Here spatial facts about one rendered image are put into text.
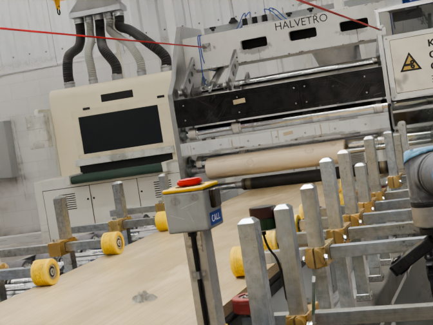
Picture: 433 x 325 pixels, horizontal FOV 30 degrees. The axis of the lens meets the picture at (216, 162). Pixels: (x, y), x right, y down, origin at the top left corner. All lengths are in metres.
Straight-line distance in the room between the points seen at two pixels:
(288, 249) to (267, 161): 2.68
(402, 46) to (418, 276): 1.23
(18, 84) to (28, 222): 1.98
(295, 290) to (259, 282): 0.26
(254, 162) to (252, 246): 2.94
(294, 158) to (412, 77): 0.76
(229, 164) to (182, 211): 3.25
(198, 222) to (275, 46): 3.48
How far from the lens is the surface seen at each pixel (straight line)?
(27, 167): 11.80
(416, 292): 4.53
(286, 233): 1.77
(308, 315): 1.80
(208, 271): 1.28
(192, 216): 1.25
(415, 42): 4.23
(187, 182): 1.27
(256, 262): 1.53
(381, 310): 1.81
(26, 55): 11.78
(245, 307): 1.85
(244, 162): 4.47
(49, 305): 2.20
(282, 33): 4.68
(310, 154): 4.37
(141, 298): 2.03
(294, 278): 1.78
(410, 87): 4.23
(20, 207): 11.92
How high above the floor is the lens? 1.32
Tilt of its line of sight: 3 degrees down
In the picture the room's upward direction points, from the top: 9 degrees counter-clockwise
